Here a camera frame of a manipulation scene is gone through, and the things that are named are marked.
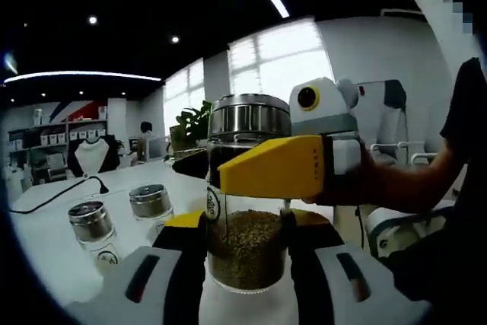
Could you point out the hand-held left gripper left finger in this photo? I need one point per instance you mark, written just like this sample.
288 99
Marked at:
175 264

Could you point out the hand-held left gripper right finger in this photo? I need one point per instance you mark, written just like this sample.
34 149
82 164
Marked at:
312 264

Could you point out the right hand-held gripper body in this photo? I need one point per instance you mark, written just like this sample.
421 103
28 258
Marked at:
327 112

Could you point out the small glass seasoning bottle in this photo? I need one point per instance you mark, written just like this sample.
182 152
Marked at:
150 203
89 218

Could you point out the large seasoning bottle brown seeds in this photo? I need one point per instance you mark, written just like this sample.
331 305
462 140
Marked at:
247 256

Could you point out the person's right hand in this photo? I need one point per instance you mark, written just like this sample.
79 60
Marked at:
354 192

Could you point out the large green potted plant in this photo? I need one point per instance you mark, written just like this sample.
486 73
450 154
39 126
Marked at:
194 119

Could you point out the whiteboard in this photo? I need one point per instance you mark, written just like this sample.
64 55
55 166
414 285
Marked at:
374 93

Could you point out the grey office chair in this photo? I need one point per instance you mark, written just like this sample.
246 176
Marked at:
392 127

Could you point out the window with white blinds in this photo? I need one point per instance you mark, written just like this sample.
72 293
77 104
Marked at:
182 85
274 66

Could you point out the black jacket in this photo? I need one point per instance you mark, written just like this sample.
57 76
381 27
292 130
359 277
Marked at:
395 93

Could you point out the chair draped white black shirt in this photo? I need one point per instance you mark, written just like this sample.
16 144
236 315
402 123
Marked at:
93 157

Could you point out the storage shelf with white bins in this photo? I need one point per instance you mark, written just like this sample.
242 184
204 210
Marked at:
49 138

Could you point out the group of round ceiling spotlights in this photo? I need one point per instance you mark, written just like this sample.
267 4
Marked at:
93 20

